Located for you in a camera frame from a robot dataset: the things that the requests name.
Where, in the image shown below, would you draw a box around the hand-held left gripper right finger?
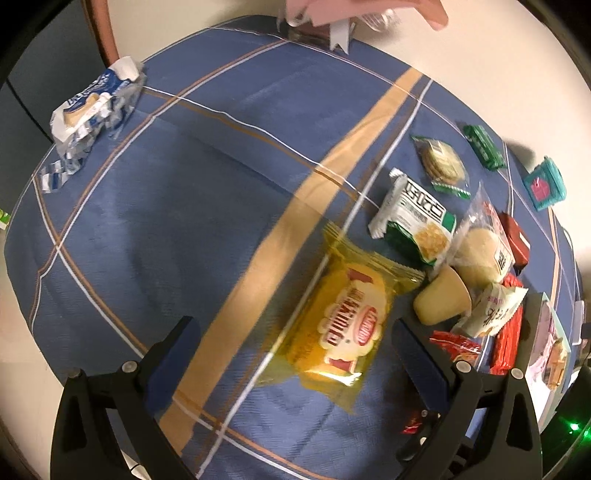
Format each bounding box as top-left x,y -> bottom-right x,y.
390,316 -> 543,480

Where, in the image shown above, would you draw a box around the light green cardboard box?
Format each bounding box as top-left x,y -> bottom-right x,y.
526,291 -> 573,416

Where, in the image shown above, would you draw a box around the small red candy wrapper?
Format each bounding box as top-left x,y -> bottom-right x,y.
401,411 -> 426,435

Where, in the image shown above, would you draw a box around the yellow cake packet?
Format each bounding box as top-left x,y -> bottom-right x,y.
256,222 -> 426,416

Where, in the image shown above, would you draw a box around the pink flower bouquet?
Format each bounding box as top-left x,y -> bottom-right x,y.
277,0 -> 450,55

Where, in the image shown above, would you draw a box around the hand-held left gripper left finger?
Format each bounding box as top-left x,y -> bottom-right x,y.
51,315 -> 201,480

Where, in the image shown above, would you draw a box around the cream pudding cup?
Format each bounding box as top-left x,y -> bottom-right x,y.
413,267 -> 472,325

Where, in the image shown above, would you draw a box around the red snack packet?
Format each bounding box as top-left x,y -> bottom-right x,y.
489,272 -> 525,374
429,330 -> 482,365

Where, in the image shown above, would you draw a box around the orange snack packet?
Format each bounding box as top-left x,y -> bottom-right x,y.
545,339 -> 570,387

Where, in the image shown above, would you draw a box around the white green cracker packet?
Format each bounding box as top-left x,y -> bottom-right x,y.
368,167 -> 458,270

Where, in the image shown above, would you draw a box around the teal toy box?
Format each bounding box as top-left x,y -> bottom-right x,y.
523,156 -> 567,212

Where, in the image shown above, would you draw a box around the blue white biscuit packet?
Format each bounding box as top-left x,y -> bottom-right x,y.
38,56 -> 147,192

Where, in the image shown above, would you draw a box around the clear cracker packet green ends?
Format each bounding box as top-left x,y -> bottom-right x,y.
410,135 -> 472,200

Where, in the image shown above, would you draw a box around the red paper box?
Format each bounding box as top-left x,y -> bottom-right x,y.
498,211 -> 532,273

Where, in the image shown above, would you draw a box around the clear round bun packet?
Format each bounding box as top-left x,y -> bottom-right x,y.
443,182 -> 515,287

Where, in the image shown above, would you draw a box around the green snack packet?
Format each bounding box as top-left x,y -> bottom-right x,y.
462,124 -> 505,171

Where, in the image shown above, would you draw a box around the brown wooden post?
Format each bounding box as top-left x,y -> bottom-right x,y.
83,0 -> 117,66

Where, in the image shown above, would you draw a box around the pink snack packet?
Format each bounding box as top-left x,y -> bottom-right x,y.
530,305 -> 557,370

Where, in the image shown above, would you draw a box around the white snack packet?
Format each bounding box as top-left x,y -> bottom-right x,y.
452,282 -> 528,339

